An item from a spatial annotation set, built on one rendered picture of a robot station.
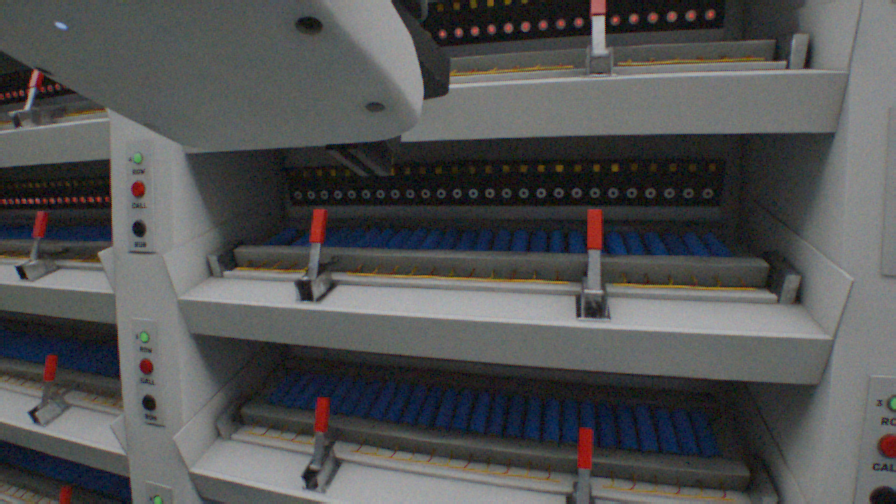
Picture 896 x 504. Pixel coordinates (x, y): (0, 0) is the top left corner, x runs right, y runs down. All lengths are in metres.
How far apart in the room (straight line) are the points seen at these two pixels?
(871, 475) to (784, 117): 0.28
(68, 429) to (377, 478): 0.44
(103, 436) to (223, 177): 0.37
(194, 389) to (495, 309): 0.36
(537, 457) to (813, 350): 0.26
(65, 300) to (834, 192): 0.81
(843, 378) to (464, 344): 0.30
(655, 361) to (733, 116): 0.20
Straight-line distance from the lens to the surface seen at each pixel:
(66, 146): 0.69
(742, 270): 0.46
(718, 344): 0.40
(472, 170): 0.53
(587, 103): 0.38
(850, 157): 0.42
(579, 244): 0.47
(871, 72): 0.44
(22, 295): 0.77
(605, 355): 0.39
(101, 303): 0.64
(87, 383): 0.81
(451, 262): 0.44
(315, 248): 0.45
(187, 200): 0.55
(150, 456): 0.64
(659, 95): 0.39
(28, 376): 0.93
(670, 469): 0.50
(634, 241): 0.49
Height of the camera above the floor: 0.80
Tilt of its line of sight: 4 degrees down
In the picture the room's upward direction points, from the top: 1 degrees clockwise
